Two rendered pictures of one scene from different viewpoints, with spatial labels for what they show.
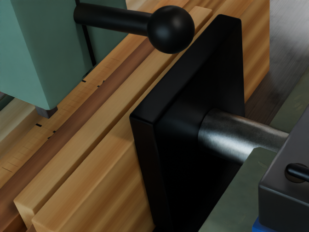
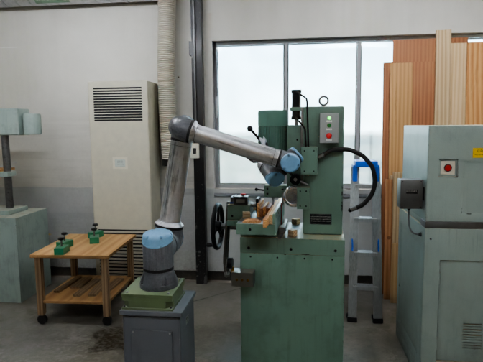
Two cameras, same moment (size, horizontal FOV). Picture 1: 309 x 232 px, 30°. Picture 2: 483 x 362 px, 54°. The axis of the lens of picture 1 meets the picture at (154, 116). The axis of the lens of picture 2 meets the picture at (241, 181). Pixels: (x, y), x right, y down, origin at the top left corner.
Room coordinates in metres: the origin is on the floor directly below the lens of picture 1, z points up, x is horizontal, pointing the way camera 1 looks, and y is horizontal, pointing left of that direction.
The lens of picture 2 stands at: (2.54, -1.51, 1.42)
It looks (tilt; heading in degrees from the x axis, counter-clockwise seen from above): 7 degrees down; 149
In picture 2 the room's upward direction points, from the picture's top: 1 degrees counter-clockwise
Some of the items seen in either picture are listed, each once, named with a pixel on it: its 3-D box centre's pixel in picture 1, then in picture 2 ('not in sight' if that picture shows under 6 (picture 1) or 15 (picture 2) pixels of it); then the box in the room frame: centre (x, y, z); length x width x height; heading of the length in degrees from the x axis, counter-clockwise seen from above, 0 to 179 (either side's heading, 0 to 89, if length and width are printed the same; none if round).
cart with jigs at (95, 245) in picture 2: not in sight; (88, 269); (-1.12, -0.73, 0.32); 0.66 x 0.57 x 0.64; 145
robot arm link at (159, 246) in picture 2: not in sight; (158, 248); (0.36, -0.70, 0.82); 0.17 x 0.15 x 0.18; 143
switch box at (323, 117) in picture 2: not in sight; (328, 128); (0.58, 0.21, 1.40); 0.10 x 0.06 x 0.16; 49
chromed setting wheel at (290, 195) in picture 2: not in sight; (293, 196); (0.44, 0.08, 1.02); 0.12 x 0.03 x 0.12; 49
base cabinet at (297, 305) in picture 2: not in sight; (293, 302); (0.34, 0.15, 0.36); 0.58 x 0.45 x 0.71; 49
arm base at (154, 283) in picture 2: not in sight; (158, 275); (0.37, -0.71, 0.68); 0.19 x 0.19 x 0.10
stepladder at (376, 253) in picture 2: not in sight; (364, 240); (0.11, 0.98, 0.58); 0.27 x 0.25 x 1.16; 141
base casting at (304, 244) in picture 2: not in sight; (293, 237); (0.34, 0.16, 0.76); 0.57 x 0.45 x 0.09; 49
